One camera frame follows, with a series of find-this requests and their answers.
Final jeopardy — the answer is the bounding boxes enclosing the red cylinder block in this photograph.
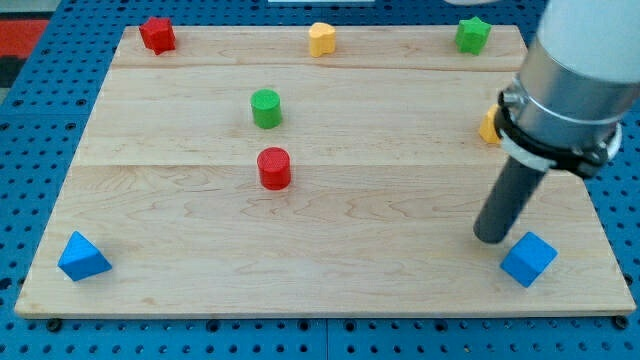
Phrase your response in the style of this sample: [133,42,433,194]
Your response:
[257,147,291,190]

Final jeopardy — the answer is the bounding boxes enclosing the green cylinder block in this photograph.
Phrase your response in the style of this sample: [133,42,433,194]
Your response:
[250,88,282,129]

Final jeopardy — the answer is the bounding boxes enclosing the yellow heart block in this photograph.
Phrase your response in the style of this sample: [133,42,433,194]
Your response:
[308,22,336,57]

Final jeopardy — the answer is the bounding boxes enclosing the blue triangle block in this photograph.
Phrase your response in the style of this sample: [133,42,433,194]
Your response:
[57,231,112,281]

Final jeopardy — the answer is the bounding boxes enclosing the yellow block behind arm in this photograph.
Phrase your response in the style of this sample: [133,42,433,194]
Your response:
[478,104,501,145]

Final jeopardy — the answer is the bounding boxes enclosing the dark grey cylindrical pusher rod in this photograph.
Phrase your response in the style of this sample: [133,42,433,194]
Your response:
[473,157,546,244]

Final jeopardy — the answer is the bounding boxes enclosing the red star block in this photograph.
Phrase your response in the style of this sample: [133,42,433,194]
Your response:
[139,17,176,55]

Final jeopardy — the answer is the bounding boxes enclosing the green star block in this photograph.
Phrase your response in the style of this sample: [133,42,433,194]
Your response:
[455,16,492,55]

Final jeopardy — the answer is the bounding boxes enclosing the blue cube block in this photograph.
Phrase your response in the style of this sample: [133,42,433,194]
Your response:
[500,232,558,288]

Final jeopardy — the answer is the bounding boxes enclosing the light wooden board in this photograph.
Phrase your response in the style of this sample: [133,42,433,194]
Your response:
[15,26,636,319]

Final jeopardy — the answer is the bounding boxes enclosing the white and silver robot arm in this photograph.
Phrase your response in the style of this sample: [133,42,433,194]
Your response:
[495,0,639,178]

